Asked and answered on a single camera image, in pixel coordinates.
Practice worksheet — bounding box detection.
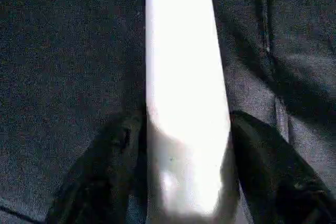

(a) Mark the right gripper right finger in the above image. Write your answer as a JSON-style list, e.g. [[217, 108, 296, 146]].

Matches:
[[228, 110, 336, 224]]

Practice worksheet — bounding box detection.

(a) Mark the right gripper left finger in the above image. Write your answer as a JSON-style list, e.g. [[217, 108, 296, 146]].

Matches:
[[47, 115, 148, 224]]

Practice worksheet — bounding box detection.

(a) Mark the white table leg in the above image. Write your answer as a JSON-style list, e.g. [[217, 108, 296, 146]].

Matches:
[[144, 0, 241, 221]]

